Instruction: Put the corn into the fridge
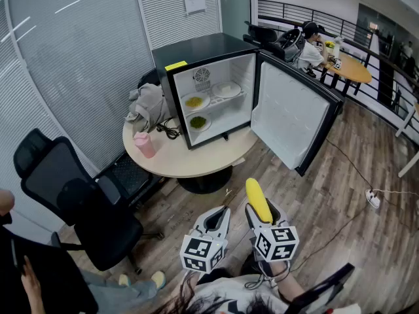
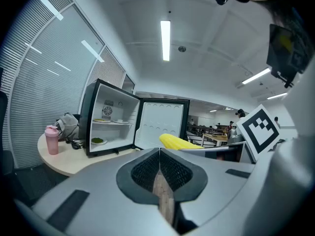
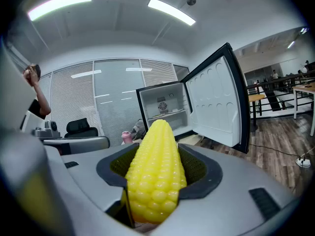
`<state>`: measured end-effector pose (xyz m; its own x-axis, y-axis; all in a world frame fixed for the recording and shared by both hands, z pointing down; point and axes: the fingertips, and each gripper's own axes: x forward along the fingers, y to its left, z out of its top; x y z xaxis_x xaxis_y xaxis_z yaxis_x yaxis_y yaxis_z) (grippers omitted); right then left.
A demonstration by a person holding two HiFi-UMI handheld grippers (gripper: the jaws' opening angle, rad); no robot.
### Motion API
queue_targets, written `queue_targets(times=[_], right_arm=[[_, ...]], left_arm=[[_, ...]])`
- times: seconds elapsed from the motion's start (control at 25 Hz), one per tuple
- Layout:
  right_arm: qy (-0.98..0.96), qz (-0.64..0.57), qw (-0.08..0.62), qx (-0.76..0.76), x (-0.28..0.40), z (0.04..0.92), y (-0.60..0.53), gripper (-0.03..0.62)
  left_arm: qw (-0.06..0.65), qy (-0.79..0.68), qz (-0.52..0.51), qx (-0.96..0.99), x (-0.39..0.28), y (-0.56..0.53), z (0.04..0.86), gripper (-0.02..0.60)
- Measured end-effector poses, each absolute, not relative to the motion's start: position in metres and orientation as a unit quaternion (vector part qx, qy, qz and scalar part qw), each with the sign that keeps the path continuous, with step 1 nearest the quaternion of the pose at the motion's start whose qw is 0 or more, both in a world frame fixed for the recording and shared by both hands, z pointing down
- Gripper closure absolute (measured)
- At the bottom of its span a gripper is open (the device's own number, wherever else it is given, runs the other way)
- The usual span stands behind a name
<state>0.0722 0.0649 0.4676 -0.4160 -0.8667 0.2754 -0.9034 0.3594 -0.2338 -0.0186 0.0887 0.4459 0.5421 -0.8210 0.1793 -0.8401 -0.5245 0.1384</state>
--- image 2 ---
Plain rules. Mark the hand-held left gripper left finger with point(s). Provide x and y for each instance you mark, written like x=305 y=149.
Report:
x=93 y=181

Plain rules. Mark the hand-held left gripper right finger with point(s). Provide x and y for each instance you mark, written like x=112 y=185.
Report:
x=216 y=178

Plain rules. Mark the yellow corn cob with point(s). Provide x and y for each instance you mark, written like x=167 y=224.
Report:
x=178 y=142

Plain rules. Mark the pile of green beans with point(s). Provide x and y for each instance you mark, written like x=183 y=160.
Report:
x=97 y=140

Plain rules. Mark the black metal railing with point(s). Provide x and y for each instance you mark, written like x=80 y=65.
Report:
x=194 y=131

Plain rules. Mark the white plate under yellow kernels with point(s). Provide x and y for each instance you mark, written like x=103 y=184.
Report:
x=101 y=120

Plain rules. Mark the round ceiling detector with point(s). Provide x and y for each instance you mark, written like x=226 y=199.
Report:
x=181 y=49

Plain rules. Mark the pink shaker bottle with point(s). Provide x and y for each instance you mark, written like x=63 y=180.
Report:
x=52 y=140

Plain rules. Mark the grey jacket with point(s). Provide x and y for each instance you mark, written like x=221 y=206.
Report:
x=69 y=126

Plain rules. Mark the black mini fridge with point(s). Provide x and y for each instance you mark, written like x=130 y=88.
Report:
x=160 y=122

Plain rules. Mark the wooden background table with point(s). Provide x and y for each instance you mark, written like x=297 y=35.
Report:
x=214 y=137

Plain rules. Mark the black panel device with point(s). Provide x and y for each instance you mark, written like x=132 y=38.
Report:
x=283 y=50

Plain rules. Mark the white plate under green beans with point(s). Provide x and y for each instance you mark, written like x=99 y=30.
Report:
x=104 y=142

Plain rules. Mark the long ceiling light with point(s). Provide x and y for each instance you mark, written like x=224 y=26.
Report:
x=277 y=96
x=256 y=76
x=165 y=40

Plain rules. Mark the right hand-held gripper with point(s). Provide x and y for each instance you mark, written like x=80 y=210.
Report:
x=261 y=131

